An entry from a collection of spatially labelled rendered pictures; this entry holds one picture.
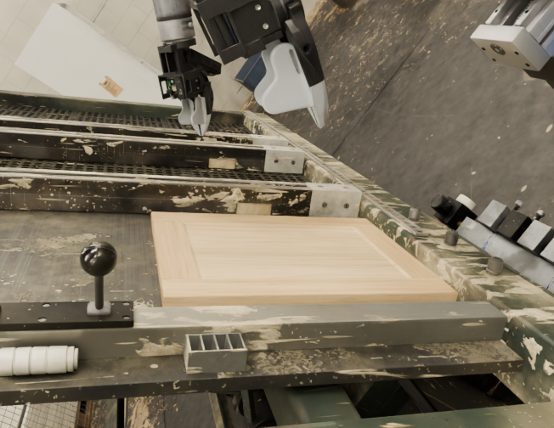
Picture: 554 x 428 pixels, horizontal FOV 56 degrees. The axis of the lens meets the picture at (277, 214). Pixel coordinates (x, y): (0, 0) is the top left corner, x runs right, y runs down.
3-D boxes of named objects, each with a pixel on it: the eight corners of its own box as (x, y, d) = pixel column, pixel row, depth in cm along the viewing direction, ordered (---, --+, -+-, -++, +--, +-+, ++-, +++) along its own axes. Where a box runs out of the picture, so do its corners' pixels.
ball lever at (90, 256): (115, 329, 63) (117, 262, 53) (81, 329, 62) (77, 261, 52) (115, 301, 65) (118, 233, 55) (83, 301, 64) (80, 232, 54)
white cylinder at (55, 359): (-4, 382, 56) (76, 377, 58) (-5, 357, 55) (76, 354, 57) (2, 365, 58) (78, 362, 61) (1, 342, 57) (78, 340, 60)
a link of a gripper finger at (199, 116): (189, 141, 118) (180, 100, 114) (205, 133, 123) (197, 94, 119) (200, 141, 116) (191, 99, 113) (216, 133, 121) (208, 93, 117)
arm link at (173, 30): (172, 19, 115) (201, 15, 111) (177, 41, 117) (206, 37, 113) (149, 23, 110) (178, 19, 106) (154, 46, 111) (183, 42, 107)
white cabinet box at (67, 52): (261, 149, 486) (53, 1, 403) (224, 199, 495) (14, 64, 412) (248, 134, 541) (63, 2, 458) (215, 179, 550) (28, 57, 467)
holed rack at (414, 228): (428, 236, 105) (429, 233, 105) (415, 235, 104) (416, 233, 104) (250, 112, 255) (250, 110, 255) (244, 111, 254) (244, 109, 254)
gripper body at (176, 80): (162, 103, 115) (149, 45, 110) (187, 93, 122) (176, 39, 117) (189, 102, 111) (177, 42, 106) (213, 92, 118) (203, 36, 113)
